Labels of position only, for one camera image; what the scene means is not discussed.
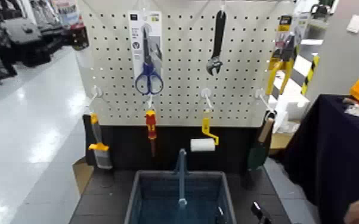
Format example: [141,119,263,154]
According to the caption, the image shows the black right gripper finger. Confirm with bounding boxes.
[250,201,273,224]

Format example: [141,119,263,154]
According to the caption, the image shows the black wheeled robot base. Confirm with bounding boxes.
[1,15,66,67]

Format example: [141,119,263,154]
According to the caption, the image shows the blue crate with grey rim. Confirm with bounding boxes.
[123,148,238,224]

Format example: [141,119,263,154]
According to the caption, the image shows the small brown cardboard box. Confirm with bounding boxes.
[270,132,294,150]

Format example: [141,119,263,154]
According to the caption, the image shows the table with dark cloth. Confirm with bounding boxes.
[279,94,359,224]

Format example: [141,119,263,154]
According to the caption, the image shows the white foam blocks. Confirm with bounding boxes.
[267,70,311,135]

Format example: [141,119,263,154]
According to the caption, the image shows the red yellow screwdriver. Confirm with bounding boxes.
[145,109,157,158]

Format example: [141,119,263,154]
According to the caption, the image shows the yellow pliers in package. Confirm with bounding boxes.
[265,14,308,96]

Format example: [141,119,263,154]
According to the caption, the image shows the beige pegboard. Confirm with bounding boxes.
[75,0,296,127]

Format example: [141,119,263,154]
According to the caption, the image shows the orange grey paintbrush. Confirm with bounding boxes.
[87,113,113,170]

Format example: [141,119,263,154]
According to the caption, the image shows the blue scissors on white card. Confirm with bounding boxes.
[128,11,165,96]

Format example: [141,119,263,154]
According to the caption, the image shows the black adjustable wrench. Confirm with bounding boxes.
[205,10,227,77]

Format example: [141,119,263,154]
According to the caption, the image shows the green trowel with wooden handle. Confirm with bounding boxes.
[246,111,277,171]

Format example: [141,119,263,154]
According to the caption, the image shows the yellow handled white paint roller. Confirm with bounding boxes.
[190,109,220,153]

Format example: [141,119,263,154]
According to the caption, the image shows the yellow black striped post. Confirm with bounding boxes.
[301,54,320,97]

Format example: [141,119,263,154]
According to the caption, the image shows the white wall switch plate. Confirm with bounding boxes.
[346,14,359,34]

